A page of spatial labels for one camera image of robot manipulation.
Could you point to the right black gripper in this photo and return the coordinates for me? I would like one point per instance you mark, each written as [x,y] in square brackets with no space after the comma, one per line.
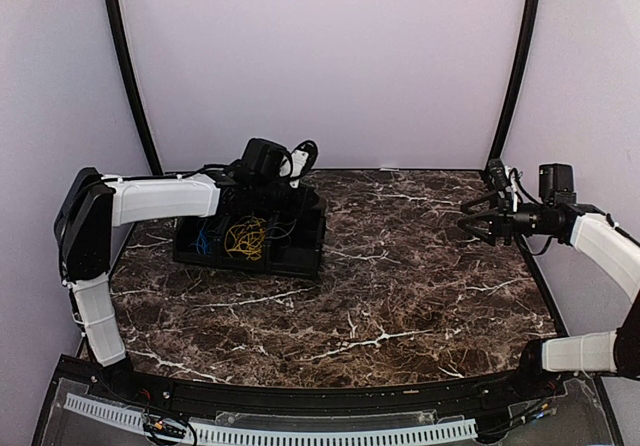
[502,221]

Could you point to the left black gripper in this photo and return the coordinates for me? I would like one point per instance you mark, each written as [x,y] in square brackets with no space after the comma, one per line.
[301,205]

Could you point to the black three-compartment bin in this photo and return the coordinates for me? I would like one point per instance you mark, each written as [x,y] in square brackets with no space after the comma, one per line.
[255,246]

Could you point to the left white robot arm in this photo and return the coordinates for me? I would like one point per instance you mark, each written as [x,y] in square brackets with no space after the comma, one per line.
[97,204]

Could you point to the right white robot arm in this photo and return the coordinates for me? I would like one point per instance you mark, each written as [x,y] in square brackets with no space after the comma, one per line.
[599,249]

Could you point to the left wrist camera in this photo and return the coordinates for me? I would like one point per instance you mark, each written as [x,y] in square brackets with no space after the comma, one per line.
[297,164]

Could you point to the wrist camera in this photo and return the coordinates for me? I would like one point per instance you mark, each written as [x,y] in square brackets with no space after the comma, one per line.
[504,181]
[297,164]

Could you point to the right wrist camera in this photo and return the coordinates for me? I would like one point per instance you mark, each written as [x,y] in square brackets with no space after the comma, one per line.
[504,181]

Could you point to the right black frame post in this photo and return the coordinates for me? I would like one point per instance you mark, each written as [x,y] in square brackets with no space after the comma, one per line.
[516,77]

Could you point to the black frame post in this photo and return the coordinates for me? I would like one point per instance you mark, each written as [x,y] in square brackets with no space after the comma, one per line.
[129,80]
[516,77]

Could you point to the white slotted cable duct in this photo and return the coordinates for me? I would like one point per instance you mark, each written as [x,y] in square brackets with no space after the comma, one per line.
[206,433]

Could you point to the black front rail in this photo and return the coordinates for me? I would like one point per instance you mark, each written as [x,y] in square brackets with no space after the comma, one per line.
[208,399]

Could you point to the left black frame post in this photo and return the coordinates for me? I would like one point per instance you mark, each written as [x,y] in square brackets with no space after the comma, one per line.
[129,80]

